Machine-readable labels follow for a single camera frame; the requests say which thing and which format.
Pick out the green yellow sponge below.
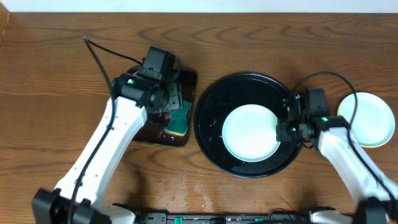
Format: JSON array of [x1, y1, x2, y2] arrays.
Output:
[[164, 100, 192, 136]]

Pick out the mint plate with red stain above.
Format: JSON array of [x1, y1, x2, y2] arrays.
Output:
[[351, 92, 395, 148]]

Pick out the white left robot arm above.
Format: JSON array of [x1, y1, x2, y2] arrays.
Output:
[[32, 73, 186, 223]]

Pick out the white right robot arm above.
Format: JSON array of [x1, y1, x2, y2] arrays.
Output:
[[276, 116, 397, 223]]

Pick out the rectangular black tray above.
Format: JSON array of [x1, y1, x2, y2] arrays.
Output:
[[132, 70, 197, 147]]

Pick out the round black tray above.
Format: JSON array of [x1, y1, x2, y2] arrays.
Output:
[[193, 72, 302, 178]]

